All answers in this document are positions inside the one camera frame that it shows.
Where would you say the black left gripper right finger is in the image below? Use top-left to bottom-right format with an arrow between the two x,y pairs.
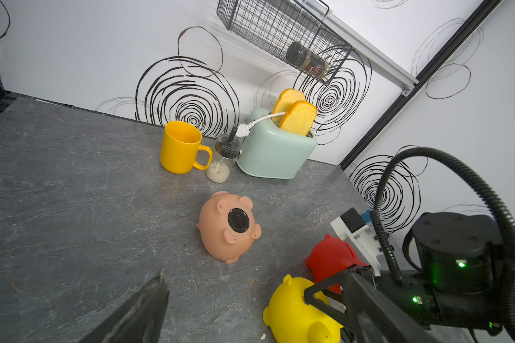
345,273 -> 437,342

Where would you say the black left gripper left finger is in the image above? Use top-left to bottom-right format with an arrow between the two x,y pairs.
80,271 -> 170,343

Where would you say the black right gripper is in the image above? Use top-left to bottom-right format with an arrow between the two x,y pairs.
304,252 -> 515,334

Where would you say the yellow piggy bank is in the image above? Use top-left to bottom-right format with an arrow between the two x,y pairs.
263,275 -> 342,343

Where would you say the black round plug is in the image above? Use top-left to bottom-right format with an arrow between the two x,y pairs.
227,208 -> 250,233

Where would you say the pink piggy bank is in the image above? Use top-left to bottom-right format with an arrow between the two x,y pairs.
196,191 -> 262,264

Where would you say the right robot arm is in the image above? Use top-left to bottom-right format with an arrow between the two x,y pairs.
303,212 -> 505,342

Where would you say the red piggy bank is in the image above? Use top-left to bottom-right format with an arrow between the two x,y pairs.
305,234 -> 368,284

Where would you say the mint green toaster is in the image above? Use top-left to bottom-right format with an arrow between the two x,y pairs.
237,119 -> 317,180

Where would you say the yellow toast slice front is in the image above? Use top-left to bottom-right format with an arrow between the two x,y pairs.
279,100 -> 317,137

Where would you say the yellow toast slice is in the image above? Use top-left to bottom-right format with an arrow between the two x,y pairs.
272,89 -> 306,114
279,100 -> 317,137

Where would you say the glass sugar jar with spoon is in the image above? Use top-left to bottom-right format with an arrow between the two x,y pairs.
205,127 -> 242,183

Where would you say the yellow ceramic mug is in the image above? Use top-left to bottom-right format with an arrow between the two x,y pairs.
160,121 -> 213,174

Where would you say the yellow toast slice rear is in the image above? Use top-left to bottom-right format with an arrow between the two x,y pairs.
272,89 -> 306,114

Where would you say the dark item in basket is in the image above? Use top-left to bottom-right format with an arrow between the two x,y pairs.
285,41 -> 330,80

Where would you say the white toaster power cable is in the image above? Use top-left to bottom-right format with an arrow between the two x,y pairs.
234,111 -> 287,139

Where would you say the black wire basket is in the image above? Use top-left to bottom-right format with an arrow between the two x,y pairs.
217,0 -> 353,85

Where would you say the black corner frame post right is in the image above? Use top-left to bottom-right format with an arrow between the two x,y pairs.
338,0 -> 503,172

